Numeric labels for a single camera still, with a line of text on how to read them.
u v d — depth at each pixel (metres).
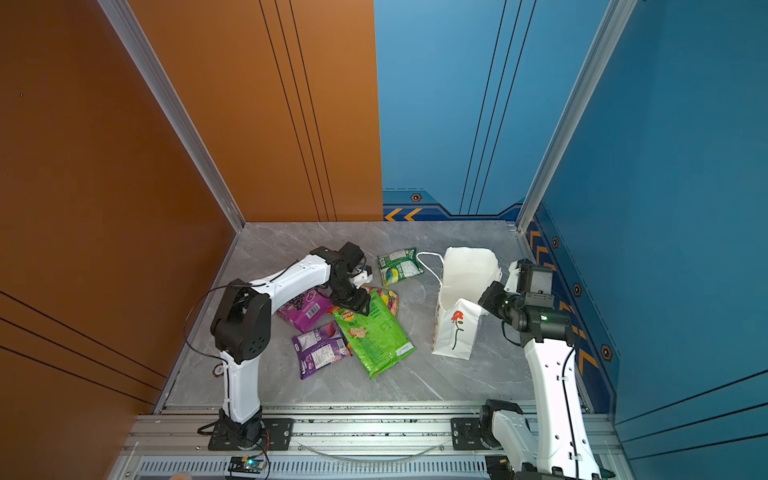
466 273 0.80
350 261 0.77
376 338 0.85
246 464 0.71
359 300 0.81
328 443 0.72
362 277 0.87
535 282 0.54
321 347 0.85
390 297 0.95
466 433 0.73
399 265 1.02
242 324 0.54
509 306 0.60
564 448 0.38
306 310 0.89
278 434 0.74
